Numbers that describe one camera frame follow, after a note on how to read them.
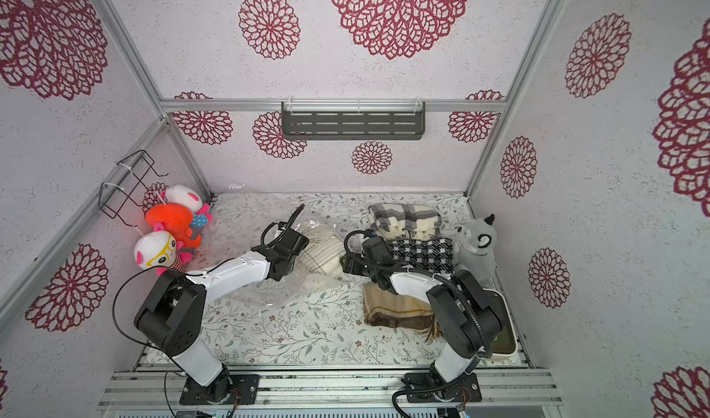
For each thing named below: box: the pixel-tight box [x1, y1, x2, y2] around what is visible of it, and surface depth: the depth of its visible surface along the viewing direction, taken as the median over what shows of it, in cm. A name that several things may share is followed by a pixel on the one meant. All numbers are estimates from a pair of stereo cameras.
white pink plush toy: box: [160, 184, 213, 228], surface depth 97 cm
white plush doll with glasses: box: [134, 230, 183, 271], surface depth 81 cm
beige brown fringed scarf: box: [362, 282, 441, 338], surface depth 84 cm
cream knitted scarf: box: [295, 234, 346, 280], surface depth 94 cm
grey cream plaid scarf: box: [368, 202, 443, 240], surface depth 105 cm
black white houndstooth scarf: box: [383, 237, 454, 276], surface depth 97 cm
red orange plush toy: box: [145, 202, 202, 249], surface depth 90 cm
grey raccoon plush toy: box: [452, 213, 498, 289], surface depth 87 cm
